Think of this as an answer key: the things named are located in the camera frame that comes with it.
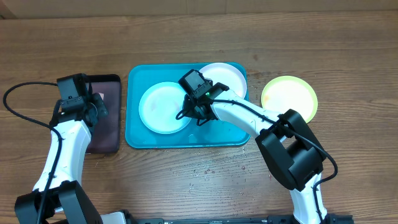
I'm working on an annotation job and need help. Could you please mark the light blue plate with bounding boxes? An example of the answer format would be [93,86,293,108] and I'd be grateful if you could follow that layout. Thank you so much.
[139,82,191,134]

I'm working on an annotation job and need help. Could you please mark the white plate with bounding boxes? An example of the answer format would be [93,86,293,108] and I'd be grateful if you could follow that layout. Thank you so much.
[199,63,247,98]

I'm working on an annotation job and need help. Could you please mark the teal plastic tray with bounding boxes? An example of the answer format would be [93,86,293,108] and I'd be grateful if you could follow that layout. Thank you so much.
[125,62,250,149]

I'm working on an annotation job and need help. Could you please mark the yellow plate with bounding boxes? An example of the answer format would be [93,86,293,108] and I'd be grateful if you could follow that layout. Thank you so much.
[261,76,318,123]

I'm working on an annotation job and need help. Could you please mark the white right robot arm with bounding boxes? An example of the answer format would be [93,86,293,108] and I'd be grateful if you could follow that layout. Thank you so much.
[176,91,329,223]

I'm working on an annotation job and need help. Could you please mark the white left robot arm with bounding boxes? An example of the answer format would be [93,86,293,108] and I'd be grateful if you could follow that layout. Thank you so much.
[14,93,134,224]

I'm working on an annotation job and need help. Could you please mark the black tray with pink water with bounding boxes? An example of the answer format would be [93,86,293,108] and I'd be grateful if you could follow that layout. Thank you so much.
[86,74,122,154]

